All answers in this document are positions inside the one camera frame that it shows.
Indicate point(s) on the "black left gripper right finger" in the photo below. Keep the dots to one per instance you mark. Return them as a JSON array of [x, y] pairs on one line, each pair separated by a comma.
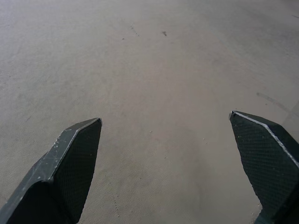
[[268, 168]]

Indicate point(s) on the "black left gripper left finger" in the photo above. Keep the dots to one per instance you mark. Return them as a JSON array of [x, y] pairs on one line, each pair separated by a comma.
[[63, 177]]

